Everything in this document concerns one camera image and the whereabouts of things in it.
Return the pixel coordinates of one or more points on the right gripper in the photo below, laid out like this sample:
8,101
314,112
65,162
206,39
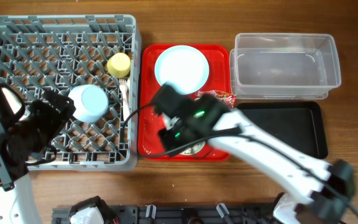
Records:
170,141

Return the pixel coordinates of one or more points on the green bowl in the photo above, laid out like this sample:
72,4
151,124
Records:
190,151

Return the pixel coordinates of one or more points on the red snack wrapper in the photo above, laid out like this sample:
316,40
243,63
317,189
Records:
225,97

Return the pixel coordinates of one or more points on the white plastic spoon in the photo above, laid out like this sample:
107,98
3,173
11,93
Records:
129,85

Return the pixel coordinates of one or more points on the white plastic fork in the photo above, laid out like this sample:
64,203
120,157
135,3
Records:
124,88

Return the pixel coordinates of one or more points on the yellow plastic cup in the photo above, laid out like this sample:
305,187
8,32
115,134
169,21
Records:
119,65

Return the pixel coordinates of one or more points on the light blue small bowl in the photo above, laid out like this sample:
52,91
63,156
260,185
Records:
90,101

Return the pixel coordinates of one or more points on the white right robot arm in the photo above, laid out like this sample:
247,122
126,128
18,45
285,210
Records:
317,192

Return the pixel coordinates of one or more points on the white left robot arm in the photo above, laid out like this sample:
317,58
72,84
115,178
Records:
26,131

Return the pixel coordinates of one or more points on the black waste tray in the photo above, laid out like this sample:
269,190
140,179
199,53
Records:
299,124

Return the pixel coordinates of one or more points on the grey dishwasher rack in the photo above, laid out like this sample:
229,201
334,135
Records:
58,53

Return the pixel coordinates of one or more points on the light blue plate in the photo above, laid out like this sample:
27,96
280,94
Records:
183,67

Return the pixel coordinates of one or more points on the clear plastic bin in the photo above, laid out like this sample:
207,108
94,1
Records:
284,66

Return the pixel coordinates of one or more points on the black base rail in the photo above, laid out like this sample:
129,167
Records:
246,214

